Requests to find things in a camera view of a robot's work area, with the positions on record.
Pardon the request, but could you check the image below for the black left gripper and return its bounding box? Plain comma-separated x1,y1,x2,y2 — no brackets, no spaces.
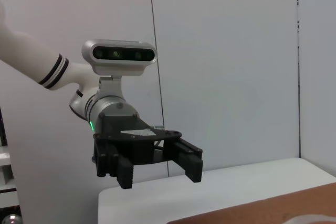
93,112,204,190

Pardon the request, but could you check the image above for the brown cardboard box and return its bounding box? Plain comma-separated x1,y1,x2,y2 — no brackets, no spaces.
169,182,336,224

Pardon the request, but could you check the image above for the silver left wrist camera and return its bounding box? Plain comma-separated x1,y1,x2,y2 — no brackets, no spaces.
81,39,158,99

